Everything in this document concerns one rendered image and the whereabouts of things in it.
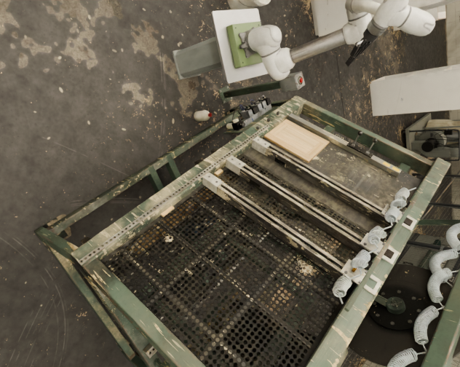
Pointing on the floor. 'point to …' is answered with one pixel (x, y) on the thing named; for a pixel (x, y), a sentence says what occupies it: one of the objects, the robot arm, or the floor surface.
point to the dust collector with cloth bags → (441, 137)
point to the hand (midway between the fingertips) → (351, 60)
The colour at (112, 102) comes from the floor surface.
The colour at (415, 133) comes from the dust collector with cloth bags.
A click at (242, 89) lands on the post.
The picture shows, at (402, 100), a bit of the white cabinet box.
